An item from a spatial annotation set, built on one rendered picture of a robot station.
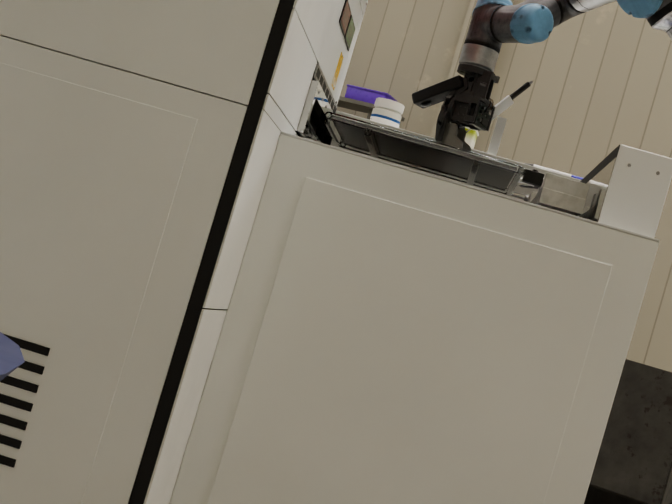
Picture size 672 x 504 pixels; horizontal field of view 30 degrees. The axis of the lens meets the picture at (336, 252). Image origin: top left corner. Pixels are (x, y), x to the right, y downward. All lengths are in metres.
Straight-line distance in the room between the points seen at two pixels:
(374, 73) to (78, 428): 8.06
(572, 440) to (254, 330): 0.53
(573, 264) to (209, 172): 0.59
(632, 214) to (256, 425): 0.70
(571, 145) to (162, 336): 7.55
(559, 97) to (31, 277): 7.68
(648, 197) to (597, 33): 7.36
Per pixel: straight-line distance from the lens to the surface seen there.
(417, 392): 1.96
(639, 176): 2.07
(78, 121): 1.86
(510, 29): 2.49
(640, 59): 9.29
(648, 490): 5.59
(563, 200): 2.22
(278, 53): 1.82
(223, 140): 1.81
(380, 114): 2.87
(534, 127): 9.29
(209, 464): 2.01
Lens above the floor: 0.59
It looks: 2 degrees up
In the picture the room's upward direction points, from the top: 17 degrees clockwise
